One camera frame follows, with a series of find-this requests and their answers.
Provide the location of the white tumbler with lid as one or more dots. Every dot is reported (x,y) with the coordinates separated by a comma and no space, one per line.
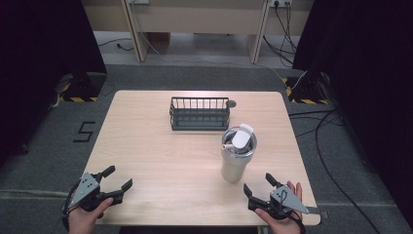
(237,152)

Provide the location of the beige wooden desk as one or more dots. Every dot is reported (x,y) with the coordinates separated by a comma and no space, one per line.
(198,19)

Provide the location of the striped stand base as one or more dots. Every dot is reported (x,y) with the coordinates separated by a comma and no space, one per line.
(305,91)
(78,87)

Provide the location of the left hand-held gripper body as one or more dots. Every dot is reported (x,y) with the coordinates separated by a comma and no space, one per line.
(85,191)

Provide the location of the person's right hand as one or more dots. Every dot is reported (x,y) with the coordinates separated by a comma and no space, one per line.
(285,221)

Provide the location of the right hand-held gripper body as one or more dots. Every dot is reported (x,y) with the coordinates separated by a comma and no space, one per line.
(281,201)

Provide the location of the wall power socket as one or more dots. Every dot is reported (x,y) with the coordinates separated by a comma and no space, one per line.
(281,3)

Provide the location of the round table grommet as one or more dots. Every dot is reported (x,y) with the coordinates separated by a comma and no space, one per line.
(231,104)

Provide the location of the person's left hand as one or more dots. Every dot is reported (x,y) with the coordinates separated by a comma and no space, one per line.
(87,215)

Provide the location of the black curtain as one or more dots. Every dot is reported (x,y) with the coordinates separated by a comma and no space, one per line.
(42,65)
(367,84)

